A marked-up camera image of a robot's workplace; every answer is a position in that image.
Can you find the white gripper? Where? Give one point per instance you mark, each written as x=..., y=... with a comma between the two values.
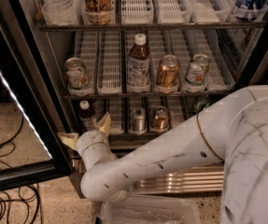
x=90, y=138

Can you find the brown tea bottle bottom shelf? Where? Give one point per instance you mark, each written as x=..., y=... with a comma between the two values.
x=88, y=116

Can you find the brown tea bottle shelf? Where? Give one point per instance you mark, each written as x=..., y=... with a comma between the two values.
x=138, y=63
x=88, y=116

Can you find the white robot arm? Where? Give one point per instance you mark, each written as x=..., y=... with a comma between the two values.
x=233, y=130

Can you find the silver can bottom shelf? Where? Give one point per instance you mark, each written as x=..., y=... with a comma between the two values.
x=139, y=119

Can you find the black fridge door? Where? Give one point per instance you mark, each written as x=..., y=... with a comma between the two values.
x=32, y=105

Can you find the copper can bottom shelf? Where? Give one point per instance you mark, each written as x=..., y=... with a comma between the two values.
x=160, y=118

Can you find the brown tea bottle middle shelf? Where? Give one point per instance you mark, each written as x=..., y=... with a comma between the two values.
x=138, y=63

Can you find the gold can middle shelf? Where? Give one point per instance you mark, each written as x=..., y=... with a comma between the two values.
x=167, y=71

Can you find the green can rear bottom shelf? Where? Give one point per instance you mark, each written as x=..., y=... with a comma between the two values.
x=200, y=103

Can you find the stainless fridge base grille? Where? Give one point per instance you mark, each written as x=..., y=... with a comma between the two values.
x=195, y=180

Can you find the clear water bottle top shelf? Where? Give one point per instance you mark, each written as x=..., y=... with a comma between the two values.
x=59, y=12

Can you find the gold tall can top shelf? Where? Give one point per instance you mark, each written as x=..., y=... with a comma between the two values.
x=97, y=12

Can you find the white green can left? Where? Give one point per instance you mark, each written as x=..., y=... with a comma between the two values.
x=76, y=73

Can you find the white green can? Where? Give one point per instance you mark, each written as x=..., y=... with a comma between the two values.
x=197, y=69
x=76, y=73

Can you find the clear plastic bin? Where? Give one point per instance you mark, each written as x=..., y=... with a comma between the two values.
x=146, y=209

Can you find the white green can right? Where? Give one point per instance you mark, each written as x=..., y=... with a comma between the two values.
x=197, y=69

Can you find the middle wire shelf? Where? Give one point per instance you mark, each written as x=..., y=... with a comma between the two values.
x=146, y=94

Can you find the wire shelf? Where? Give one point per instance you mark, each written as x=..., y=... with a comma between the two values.
x=154, y=26
x=146, y=94

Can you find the top wire shelf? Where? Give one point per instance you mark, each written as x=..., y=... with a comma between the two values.
x=154, y=26

